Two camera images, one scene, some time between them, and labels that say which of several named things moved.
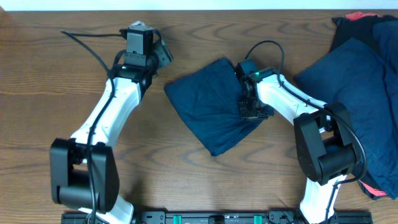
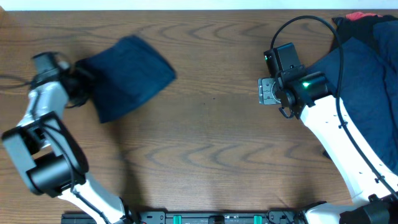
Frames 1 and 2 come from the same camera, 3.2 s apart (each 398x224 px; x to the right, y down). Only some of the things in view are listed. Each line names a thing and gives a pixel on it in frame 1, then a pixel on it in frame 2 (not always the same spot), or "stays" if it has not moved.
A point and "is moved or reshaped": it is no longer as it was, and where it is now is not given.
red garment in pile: [359, 15] stays
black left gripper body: [159, 58] to [82, 87]
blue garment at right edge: [385, 35] stays
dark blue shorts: [208, 96] is moved or reshaped
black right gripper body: [253, 109] to [270, 89]
